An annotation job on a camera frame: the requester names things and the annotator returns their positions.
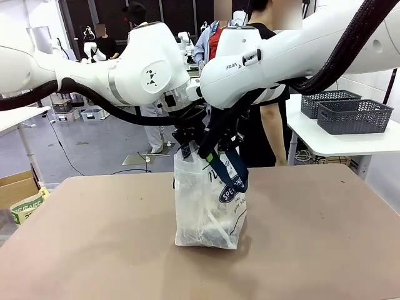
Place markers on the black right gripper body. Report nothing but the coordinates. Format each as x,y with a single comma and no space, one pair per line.
232,137

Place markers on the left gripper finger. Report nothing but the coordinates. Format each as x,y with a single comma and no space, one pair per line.
192,144
182,143

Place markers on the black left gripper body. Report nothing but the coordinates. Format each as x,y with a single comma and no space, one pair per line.
189,132

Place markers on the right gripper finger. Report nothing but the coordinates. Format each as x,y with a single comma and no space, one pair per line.
216,156
235,148

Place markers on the person's right forearm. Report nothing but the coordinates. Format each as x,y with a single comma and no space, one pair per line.
275,137

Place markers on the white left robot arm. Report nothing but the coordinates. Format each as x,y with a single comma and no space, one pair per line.
140,78

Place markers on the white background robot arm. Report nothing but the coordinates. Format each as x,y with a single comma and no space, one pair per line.
186,43
93,51

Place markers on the person's right hand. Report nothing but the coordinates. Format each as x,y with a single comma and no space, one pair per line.
281,162

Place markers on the person in black t-shirt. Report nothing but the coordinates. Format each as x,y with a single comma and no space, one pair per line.
259,140

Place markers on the person in cream jacket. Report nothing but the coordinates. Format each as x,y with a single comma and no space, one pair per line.
154,131

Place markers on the grey floor plate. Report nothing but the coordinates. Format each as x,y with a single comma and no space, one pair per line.
137,159

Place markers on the clear plastic storage bin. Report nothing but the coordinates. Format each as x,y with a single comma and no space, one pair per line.
92,114

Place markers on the person in red shirt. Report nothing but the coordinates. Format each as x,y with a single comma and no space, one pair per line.
214,40

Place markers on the white side table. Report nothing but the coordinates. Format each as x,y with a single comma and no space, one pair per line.
343,143

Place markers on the person in black clothes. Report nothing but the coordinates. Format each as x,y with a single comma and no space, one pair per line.
104,43

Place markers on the grey storage bin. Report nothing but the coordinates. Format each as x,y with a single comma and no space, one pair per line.
64,109

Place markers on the black tripod stand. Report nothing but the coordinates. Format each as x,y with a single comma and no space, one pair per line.
390,86

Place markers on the white work table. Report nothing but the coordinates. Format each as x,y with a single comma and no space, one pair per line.
18,117

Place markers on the green printed white box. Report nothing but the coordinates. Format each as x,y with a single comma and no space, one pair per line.
28,206

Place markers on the brown cardboard box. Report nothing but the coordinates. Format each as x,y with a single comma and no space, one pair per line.
15,187

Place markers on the grey board panel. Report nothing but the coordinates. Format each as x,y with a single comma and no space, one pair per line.
39,40

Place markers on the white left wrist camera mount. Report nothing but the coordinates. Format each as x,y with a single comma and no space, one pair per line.
192,89

